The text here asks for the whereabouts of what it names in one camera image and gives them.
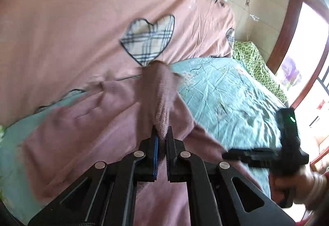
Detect brown wooden door frame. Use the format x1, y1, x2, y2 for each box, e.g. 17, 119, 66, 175
266, 0, 329, 109

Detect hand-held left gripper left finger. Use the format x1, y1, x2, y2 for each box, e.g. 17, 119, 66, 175
28, 125, 159, 226

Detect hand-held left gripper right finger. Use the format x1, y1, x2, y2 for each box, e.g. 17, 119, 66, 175
166, 125, 297, 226

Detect person's right hand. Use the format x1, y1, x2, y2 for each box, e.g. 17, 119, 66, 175
293, 164, 327, 212

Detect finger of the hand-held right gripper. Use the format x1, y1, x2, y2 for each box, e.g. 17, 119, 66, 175
222, 147, 282, 169

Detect green checkered pillow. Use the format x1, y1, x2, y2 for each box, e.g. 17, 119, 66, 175
233, 40, 288, 104

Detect pink quilt with plaid hearts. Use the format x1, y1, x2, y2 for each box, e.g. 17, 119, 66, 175
0, 0, 236, 126

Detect mauve towel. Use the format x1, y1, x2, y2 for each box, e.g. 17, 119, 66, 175
22, 60, 263, 226

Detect teal floral bedsheet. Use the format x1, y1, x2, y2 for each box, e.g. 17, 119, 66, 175
0, 57, 290, 225

